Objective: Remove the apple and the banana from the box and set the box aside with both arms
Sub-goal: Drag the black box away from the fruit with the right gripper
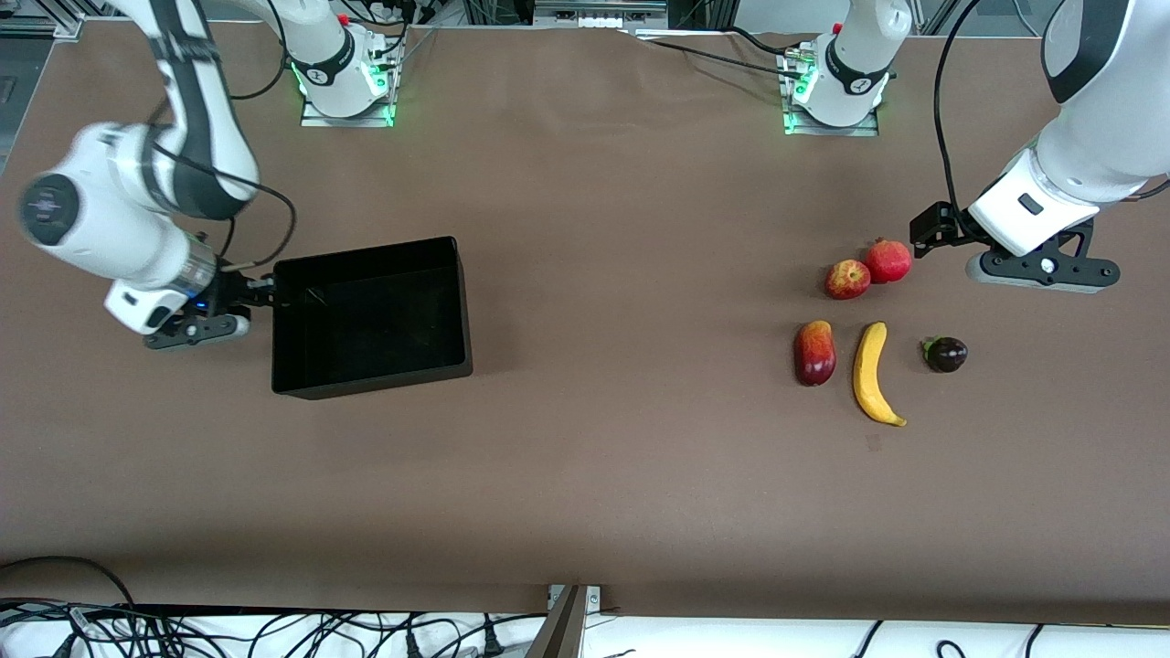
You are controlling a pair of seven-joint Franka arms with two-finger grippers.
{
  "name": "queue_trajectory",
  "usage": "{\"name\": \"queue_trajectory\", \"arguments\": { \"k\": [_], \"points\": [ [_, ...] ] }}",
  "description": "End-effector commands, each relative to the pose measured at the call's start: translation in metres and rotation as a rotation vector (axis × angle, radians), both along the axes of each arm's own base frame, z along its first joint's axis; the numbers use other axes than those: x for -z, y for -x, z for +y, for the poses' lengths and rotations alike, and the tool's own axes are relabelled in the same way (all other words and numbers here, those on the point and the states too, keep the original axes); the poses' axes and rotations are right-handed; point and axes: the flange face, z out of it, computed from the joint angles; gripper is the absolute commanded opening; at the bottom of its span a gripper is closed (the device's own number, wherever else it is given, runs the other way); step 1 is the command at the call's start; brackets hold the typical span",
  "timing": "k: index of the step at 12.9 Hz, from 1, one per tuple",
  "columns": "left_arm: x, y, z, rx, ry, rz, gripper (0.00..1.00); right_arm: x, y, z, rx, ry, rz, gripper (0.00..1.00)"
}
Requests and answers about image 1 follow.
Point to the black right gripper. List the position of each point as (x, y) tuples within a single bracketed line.
[(232, 291)]

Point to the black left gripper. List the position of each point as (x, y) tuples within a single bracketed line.
[(934, 226)]

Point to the red yellow apple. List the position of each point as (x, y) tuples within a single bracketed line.
[(847, 280)]

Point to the black plastic box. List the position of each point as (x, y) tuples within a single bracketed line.
[(384, 338)]

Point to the yellow banana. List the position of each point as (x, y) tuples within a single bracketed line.
[(868, 375)]

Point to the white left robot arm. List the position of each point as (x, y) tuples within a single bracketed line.
[(1106, 137)]

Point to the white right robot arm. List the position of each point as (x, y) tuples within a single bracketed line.
[(101, 219)]

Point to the red pomegranate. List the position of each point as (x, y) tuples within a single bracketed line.
[(888, 262)]

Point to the dark purple mangosteen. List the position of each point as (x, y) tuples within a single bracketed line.
[(947, 355)]

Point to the red yellow mango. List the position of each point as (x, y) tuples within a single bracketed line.
[(814, 355)]

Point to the aluminium profile bar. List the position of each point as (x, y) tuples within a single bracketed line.
[(37, 26), (941, 14)]

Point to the brown table cover sheet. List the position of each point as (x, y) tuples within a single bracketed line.
[(548, 493)]

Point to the white power strip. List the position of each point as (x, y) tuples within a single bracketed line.
[(599, 11)]

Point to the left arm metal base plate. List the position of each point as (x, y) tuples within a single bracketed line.
[(864, 126)]

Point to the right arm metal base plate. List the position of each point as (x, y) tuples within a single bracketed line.
[(315, 119)]

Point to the silver bracket plate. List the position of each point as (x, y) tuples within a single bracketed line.
[(592, 599)]

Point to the dark grey metal post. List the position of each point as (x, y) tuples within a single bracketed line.
[(559, 635)]

